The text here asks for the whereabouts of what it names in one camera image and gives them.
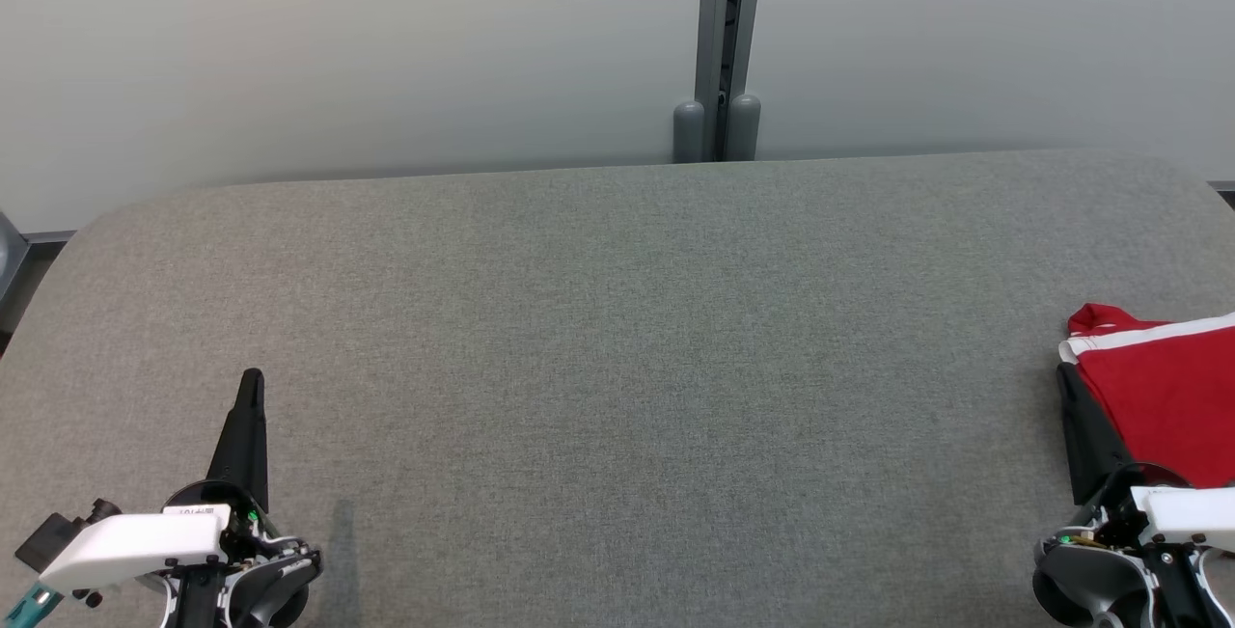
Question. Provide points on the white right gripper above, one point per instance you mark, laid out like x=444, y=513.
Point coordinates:
x=1187, y=517

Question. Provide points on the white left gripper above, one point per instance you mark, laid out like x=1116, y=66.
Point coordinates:
x=135, y=541

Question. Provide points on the red shorts with white stripe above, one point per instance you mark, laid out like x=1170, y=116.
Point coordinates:
x=1167, y=406

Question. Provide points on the grey cylindrical bumper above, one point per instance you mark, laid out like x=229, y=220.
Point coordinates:
x=689, y=131
x=744, y=126

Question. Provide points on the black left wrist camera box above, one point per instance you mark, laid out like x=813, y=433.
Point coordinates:
x=53, y=536

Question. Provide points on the grey metal wall post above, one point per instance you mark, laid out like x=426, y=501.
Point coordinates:
x=714, y=20

